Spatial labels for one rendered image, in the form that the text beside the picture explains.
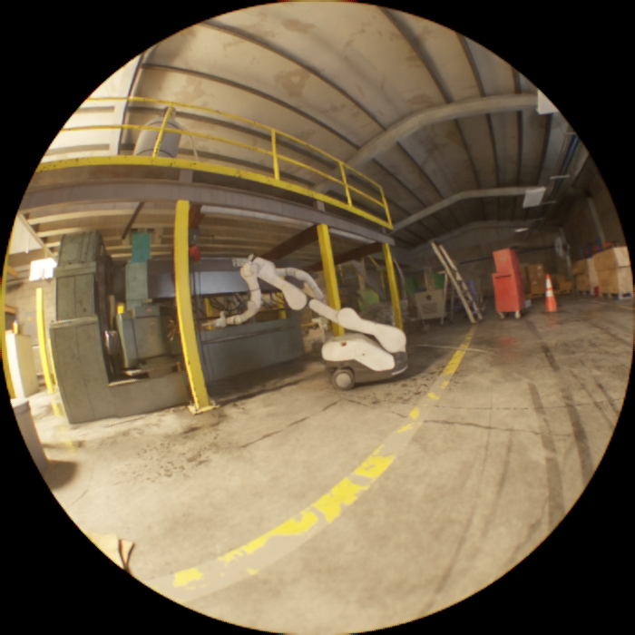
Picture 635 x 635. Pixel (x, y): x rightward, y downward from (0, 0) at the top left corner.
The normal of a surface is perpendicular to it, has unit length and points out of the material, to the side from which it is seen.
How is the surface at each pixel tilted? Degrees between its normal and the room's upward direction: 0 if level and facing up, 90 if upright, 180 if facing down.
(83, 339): 90
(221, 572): 0
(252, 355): 90
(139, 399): 90
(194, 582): 0
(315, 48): 171
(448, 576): 0
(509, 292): 90
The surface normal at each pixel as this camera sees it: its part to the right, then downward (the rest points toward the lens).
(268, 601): -0.14, -0.99
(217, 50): 0.26, 0.96
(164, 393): 0.69, -0.09
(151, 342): 0.89, -0.13
